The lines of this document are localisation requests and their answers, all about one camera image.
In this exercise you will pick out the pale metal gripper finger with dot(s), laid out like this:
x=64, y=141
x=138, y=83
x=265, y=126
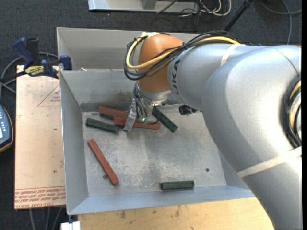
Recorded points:
x=127, y=124
x=133, y=119

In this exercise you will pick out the red-brown flat block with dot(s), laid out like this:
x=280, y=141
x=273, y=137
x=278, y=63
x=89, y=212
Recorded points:
x=146, y=125
x=103, y=162
x=112, y=111

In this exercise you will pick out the dark green flat block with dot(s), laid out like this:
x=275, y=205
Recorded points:
x=102, y=125
x=166, y=121
x=177, y=185

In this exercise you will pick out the grey metal bin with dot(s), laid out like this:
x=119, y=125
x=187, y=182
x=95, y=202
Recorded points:
x=153, y=157

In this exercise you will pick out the brown cardboard board red print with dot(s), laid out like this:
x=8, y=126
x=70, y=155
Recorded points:
x=38, y=140

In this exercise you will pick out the black cylinder on white bracket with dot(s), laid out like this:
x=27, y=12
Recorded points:
x=185, y=110

